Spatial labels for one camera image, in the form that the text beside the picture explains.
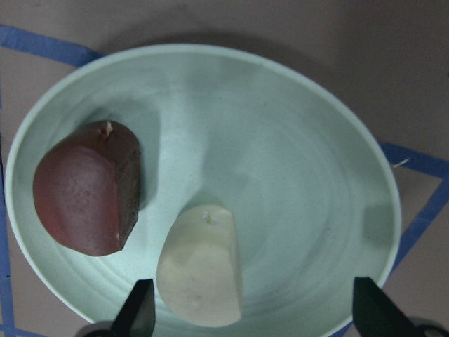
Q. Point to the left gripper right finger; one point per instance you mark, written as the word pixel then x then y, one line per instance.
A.
pixel 374 314

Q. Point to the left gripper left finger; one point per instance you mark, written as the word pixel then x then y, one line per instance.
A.
pixel 137 316

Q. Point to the white bun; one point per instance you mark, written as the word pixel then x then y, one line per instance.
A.
pixel 199 274

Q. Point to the light green plate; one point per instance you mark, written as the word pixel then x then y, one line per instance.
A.
pixel 313 197

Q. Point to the brown bun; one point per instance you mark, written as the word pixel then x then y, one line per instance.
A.
pixel 86 189

